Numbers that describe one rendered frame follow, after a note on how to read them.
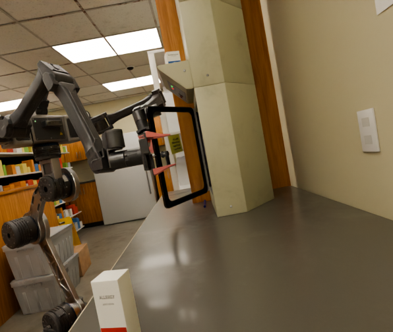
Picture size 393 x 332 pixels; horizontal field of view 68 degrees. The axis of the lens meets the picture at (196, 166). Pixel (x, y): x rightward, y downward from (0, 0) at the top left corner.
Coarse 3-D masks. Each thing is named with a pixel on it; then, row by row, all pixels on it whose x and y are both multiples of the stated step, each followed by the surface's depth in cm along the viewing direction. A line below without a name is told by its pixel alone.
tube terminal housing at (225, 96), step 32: (192, 0) 101; (192, 32) 101; (224, 32) 105; (192, 64) 102; (224, 64) 103; (224, 96) 102; (256, 96) 116; (224, 128) 103; (256, 128) 114; (224, 160) 103; (256, 160) 112; (224, 192) 104; (256, 192) 110
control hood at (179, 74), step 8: (168, 64) 102; (176, 64) 102; (184, 64) 102; (160, 72) 105; (168, 72) 102; (176, 72) 102; (184, 72) 102; (168, 80) 110; (176, 80) 102; (184, 80) 102; (192, 80) 102; (168, 88) 129; (184, 88) 104; (192, 88) 103; (192, 96) 117
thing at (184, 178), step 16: (160, 112) 114; (176, 112) 122; (160, 128) 113; (176, 128) 121; (192, 128) 130; (160, 144) 112; (176, 144) 120; (192, 144) 129; (176, 160) 119; (192, 160) 128; (176, 176) 117; (192, 176) 126; (176, 192) 116; (192, 192) 125
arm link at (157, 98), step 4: (152, 92) 171; (156, 92) 170; (152, 96) 171; (156, 96) 167; (160, 96) 170; (152, 100) 157; (156, 100) 162; (160, 100) 168; (144, 104) 146; (148, 104) 149; (152, 104) 154; (160, 104) 173; (164, 104) 176
